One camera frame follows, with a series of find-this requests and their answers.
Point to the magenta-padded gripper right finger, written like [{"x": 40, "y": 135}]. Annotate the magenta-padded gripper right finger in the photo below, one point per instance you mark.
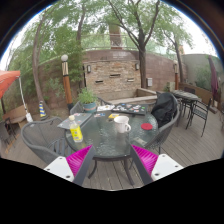
[{"x": 146, "y": 160}]

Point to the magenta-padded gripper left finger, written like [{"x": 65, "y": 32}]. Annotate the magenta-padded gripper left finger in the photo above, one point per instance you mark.
[{"x": 78, "y": 160}]

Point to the yellow-labelled clear drink bottle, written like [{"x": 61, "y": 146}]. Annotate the yellow-labelled clear drink bottle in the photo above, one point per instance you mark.
[{"x": 76, "y": 132}]

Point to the flat round red coaster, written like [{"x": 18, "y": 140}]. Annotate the flat round red coaster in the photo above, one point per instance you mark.
[{"x": 146, "y": 126}]

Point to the white ceramic mug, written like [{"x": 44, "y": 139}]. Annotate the white ceramic mug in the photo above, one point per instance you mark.
[{"x": 121, "y": 124}]

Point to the small colourful card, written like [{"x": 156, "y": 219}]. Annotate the small colourful card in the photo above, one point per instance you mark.
[{"x": 99, "y": 115}]

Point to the black backpack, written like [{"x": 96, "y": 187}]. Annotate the black backpack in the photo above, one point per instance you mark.
[{"x": 164, "y": 110}]

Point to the black laptop with stickers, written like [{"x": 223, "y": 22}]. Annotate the black laptop with stickers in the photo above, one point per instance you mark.
[{"x": 130, "y": 108}]

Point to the small yellow card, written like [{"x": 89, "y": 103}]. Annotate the small yellow card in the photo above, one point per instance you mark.
[{"x": 113, "y": 116}]

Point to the white printed booklet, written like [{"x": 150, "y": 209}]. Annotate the white printed booklet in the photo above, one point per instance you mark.
[{"x": 105, "y": 108}]

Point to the blue yellow striped cone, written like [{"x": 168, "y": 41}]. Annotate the blue yellow striped cone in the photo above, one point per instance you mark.
[{"x": 42, "y": 110}]

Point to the green plant in teal pot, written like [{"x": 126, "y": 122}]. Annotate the green plant in teal pot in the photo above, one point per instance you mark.
[{"x": 88, "y": 98}]

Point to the black metal patio chair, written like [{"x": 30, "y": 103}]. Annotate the black metal patio chair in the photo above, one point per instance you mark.
[
  {"x": 200, "y": 111},
  {"x": 189, "y": 90}
]

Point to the round dark patio table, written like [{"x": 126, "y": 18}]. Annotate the round dark patio table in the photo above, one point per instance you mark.
[{"x": 185, "y": 95}]

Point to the wooden bench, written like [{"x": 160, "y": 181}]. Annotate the wooden bench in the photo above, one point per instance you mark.
[{"x": 16, "y": 115}]

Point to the dark forked tree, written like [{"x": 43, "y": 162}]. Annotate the dark forked tree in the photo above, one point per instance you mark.
[{"x": 142, "y": 66}]

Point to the leaning slender tree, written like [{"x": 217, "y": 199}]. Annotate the leaning slender tree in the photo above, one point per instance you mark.
[{"x": 35, "y": 66}]

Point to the closed maroon patio umbrella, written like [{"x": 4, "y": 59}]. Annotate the closed maroon patio umbrella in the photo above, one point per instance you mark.
[{"x": 213, "y": 78}]

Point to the orange canopy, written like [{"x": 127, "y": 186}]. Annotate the orange canopy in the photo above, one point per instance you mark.
[{"x": 6, "y": 81}]

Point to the wooden globe lamp post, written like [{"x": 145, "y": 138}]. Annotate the wooden globe lamp post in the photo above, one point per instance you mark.
[
  {"x": 176, "y": 76},
  {"x": 66, "y": 86}
]

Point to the grey wall utility box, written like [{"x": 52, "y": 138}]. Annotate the grey wall utility box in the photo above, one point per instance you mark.
[{"x": 149, "y": 82}]

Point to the black wall lantern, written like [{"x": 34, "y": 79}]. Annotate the black wall lantern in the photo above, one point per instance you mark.
[
  {"x": 88, "y": 68},
  {"x": 137, "y": 66}
]

